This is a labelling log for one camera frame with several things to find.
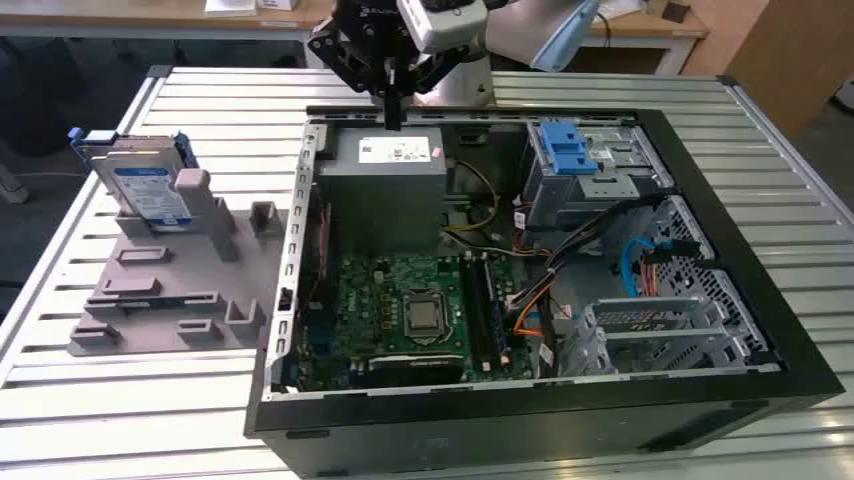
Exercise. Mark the hard disk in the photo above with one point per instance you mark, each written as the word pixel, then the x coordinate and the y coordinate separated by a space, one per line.
pixel 143 190

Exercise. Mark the black graphics card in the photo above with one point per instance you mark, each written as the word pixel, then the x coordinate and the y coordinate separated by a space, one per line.
pixel 414 367

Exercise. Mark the metal disk bay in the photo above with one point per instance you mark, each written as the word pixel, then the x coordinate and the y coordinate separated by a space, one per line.
pixel 668 336

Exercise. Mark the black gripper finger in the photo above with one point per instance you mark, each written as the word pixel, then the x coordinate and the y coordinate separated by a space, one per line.
pixel 334 47
pixel 401 110

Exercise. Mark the grey parts rack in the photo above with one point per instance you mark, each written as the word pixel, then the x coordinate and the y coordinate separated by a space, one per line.
pixel 174 280

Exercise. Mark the silver CPU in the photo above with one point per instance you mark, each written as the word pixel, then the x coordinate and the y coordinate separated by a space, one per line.
pixel 424 316

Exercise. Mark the blue drive latch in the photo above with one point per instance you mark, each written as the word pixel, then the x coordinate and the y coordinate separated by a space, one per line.
pixel 568 150

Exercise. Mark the RAM stick in rack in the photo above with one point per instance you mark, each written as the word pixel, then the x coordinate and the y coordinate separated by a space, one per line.
pixel 150 302

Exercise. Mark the black RAM slot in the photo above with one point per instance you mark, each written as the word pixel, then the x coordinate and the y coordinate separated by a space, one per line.
pixel 473 310

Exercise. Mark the metal optical drive cage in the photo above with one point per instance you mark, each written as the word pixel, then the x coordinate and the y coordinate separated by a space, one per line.
pixel 601 192

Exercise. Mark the wooden desk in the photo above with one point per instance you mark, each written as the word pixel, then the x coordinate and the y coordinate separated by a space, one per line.
pixel 167 22

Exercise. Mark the grey power supply unit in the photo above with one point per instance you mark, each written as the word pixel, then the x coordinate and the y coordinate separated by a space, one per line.
pixel 381 200

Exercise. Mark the black PC case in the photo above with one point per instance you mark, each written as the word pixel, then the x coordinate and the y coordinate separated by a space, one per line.
pixel 501 430

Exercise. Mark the small dark box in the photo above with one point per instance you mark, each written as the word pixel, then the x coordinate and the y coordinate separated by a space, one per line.
pixel 680 12

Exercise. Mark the white box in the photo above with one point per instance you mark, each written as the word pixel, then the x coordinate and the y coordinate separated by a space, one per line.
pixel 230 7

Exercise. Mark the green motherboard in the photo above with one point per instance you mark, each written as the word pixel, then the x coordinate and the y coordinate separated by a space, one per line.
pixel 364 310

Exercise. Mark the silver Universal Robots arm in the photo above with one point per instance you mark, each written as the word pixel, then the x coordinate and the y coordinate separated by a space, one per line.
pixel 468 80

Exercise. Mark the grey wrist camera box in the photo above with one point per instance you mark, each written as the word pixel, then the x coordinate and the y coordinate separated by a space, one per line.
pixel 448 22

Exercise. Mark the CPU socket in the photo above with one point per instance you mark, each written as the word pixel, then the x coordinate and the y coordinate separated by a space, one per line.
pixel 404 320

